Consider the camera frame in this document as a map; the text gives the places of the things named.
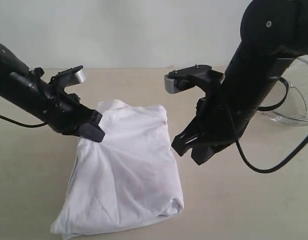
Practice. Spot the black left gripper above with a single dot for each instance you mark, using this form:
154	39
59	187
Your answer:
66	115

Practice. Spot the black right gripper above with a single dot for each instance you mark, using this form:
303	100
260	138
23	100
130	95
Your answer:
221	118

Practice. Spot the white t-shirt red print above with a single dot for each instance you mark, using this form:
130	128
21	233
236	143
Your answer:
127	181

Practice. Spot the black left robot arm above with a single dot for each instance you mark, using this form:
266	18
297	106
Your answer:
22	86

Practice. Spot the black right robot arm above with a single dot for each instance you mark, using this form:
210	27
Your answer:
273	34

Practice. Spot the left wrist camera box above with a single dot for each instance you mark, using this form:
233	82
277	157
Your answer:
69	77

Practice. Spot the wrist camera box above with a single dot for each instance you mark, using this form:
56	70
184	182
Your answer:
69	77
201	76

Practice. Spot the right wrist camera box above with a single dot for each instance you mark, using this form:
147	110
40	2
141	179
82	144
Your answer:
201	76

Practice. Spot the metal wire mesh basket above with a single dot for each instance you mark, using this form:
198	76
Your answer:
289	97

